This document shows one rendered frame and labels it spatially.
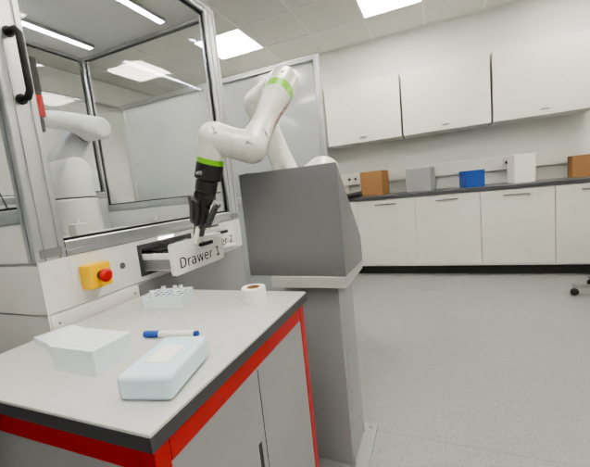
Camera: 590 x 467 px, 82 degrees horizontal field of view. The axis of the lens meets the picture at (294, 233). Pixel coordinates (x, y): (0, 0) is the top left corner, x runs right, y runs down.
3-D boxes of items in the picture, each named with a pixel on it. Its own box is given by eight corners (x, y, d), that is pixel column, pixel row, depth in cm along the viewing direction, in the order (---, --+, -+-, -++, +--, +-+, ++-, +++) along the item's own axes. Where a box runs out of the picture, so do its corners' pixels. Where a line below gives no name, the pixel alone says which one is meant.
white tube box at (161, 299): (194, 297, 107) (193, 286, 107) (182, 307, 99) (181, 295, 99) (157, 300, 109) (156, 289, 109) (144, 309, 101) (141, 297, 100)
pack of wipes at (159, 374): (167, 356, 69) (163, 334, 68) (211, 355, 67) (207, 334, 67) (117, 402, 54) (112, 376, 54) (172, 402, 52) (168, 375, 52)
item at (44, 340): (95, 337, 83) (94, 331, 82) (56, 353, 76) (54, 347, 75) (73, 329, 90) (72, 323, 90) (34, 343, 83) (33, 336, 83)
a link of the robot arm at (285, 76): (285, 94, 149) (266, 71, 143) (307, 77, 141) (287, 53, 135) (274, 118, 139) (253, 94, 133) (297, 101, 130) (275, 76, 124)
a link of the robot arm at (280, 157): (297, 205, 160) (253, 98, 158) (323, 192, 149) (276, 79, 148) (280, 210, 150) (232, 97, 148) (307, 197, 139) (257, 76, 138)
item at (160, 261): (218, 255, 140) (216, 240, 139) (174, 271, 117) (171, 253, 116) (144, 257, 155) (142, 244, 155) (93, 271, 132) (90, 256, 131)
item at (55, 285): (242, 245, 184) (239, 218, 182) (47, 316, 91) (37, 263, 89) (116, 249, 220) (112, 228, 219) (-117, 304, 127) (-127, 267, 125)
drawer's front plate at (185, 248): (224, 258, 141) (220, 231, 140) (176, 276, 115) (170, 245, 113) (220, 258, 142) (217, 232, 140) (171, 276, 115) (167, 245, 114)
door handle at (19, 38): (39, 101, 87) (24, 22, 84) (28, 99, 84) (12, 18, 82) (27, 105, 89) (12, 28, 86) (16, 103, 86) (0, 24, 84)
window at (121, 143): (227, 211, 175) (201, 13, 163) (60, 240, 97) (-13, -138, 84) (225, 211, 175) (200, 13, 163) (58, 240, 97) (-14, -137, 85)
